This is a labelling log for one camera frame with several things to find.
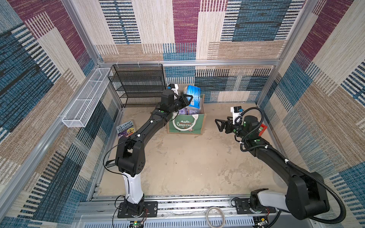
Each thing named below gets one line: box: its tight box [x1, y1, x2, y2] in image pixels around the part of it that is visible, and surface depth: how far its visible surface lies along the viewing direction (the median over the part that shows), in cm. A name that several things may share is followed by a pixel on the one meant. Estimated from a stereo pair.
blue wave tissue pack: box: [183, 85, 202, 109], surface depth 86 cm
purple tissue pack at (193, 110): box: [188, 106, 201, 116], surface depth 98 cm
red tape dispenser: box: [258, 123, 268, 137], surface depth 99 cm
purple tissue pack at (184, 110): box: [178, 107, 190, 115], surface depth 93 cm
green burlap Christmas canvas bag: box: [167, 94, 207, 135], surface depth 93 cm
